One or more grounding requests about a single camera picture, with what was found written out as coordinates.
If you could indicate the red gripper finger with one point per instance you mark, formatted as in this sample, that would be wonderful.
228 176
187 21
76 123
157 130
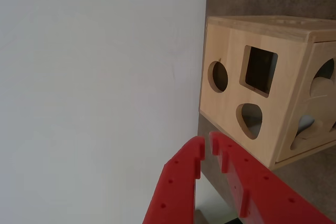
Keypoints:
262 195
176 187

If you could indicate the wooden shape sorter box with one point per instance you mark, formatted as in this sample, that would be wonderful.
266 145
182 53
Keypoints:
231 51

